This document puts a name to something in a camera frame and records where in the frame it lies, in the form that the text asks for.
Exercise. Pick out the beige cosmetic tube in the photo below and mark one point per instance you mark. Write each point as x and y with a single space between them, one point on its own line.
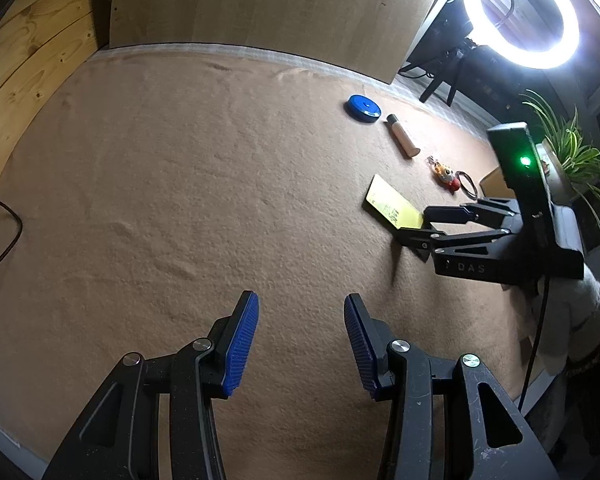
402 135

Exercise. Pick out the brown blanket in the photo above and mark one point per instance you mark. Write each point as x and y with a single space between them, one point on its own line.
180 185

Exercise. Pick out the black tripod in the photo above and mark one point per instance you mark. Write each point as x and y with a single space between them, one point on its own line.
455 75

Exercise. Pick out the person's right hand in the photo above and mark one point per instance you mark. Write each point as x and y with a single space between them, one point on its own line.
570 310

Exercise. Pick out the large cardboard box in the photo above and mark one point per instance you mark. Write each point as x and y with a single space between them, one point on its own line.
495 185

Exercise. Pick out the large light wooden board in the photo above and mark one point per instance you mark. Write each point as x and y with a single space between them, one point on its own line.
280 10

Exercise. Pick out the yellow and black packet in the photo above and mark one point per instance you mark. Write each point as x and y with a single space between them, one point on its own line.
387 200

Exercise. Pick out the knotty pine wall panel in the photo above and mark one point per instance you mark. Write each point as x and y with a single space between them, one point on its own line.
30 60

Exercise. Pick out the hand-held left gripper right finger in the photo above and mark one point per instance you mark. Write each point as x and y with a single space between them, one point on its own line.
357 345

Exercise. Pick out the white red-printed flower pot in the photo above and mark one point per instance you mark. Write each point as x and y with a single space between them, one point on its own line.
560 180

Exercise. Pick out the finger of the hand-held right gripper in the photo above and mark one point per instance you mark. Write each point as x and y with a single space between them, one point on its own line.
440 215
420 240

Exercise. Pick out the blue round lid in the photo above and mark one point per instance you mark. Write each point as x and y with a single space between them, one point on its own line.
362 107

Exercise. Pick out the green spider plant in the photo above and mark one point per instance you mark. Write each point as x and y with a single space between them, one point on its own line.
575 150

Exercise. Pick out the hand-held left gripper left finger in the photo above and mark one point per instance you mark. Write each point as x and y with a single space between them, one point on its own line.
240 345

